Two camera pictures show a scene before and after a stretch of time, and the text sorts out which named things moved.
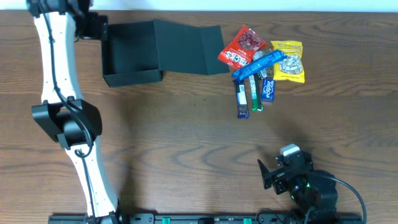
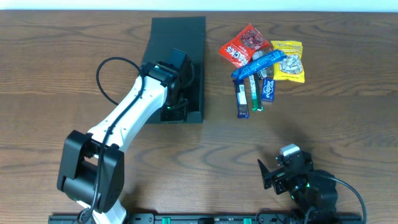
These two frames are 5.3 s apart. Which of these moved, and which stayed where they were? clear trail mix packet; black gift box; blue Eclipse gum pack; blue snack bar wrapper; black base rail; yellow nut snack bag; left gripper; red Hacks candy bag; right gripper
Moved: left gripper; black gift box; red Hacks candy bag
Stayed: black base rail; yellow nut snack bag; blue Eclipse gum pack; blue snack bar wrapper; right gripper; clear trail mix packet
